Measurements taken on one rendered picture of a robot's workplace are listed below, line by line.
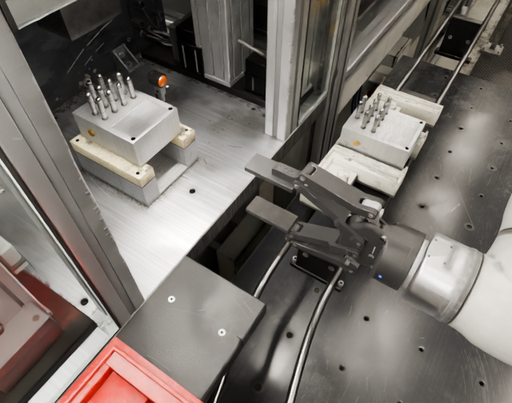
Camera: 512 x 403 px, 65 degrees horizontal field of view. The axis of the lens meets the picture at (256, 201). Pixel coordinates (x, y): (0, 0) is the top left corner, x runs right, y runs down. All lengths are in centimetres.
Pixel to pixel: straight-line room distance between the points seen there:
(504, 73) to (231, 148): 236
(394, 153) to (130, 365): 54
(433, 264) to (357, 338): 37
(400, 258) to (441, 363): 39
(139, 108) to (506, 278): 53
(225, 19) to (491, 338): 62
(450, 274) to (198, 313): 31
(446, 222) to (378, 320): 30
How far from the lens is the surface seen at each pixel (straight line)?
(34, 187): 35
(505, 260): 50
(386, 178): 76
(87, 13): 57
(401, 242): 48
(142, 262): 61
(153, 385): 48
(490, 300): 48
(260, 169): 51
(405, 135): 78
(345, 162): 77
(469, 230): 101
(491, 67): 295
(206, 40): 83
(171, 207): 66
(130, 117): 64
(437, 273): 47
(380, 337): 82
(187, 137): 67
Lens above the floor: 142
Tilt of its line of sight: 51 degrees down
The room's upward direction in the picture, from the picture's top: straight up
